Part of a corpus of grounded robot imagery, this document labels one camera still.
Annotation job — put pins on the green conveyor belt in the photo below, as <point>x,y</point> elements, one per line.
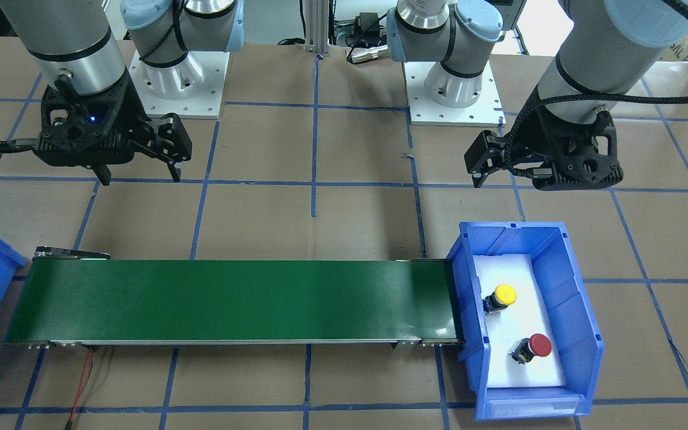
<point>110,302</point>

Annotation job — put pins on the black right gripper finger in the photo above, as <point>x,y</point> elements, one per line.
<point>174,142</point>
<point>175,170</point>

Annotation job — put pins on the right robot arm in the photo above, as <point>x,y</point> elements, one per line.
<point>75,39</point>

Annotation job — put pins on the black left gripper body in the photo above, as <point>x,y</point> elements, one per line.
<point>550,138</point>

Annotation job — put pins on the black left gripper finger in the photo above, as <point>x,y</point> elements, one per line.
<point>480,178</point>
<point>485,154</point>

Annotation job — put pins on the aluminium frame post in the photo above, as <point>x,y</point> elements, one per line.
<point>316,22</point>

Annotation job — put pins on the red push button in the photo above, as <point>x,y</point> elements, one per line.
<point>537,345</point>

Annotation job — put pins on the white foam pad bin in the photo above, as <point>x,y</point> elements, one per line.
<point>527,316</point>

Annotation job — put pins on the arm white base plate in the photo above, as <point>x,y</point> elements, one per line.
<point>192,89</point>
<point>439,98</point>

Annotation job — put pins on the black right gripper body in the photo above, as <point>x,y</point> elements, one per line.
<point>131,117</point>

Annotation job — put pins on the yellow push button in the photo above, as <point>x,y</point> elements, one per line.
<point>500,299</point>

